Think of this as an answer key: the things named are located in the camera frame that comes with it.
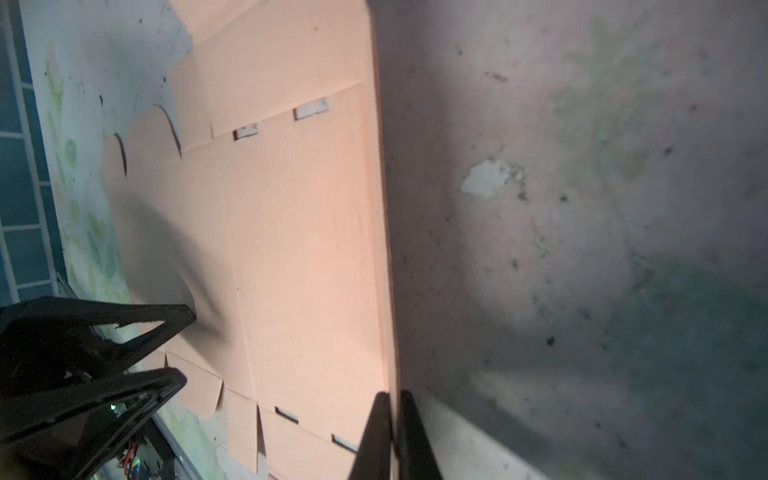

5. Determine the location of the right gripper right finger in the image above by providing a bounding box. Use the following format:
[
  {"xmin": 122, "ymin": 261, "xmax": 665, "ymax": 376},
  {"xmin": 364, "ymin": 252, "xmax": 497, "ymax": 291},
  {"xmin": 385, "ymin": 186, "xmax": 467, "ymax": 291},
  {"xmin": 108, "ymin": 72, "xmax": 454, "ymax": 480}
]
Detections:
[{"xmin": 398, "ymin": 390, "xmax": 443, "ymax": 480}]

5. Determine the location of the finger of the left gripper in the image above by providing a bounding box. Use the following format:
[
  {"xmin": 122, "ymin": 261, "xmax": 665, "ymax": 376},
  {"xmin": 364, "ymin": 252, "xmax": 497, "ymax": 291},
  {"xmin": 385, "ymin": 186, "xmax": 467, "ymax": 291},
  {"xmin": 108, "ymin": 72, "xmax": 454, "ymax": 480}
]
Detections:
[
  {"xmin": 1, "ymin": 367, "xmax": 187, "ymax": 479},
  {"xmin": 1, "ymin": 296, "xmax": 196, "ymax": 396}
]

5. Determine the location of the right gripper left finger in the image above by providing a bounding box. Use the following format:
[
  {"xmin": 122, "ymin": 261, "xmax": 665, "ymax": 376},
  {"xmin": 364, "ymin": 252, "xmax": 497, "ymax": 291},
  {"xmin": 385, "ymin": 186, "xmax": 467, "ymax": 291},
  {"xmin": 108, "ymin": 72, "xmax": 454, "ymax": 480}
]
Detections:
[{"xmin": 348, "ymin": 392, "xmax": 392, "ymax": 480}]

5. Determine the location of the orange paper box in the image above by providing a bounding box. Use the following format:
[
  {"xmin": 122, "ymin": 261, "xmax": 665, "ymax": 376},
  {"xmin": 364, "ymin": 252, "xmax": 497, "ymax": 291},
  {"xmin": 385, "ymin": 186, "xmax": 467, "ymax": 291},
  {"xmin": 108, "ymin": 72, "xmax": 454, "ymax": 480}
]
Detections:
[{"xmin": 103, "ymin": 1, "xmax": 397, "ymax": 479}]

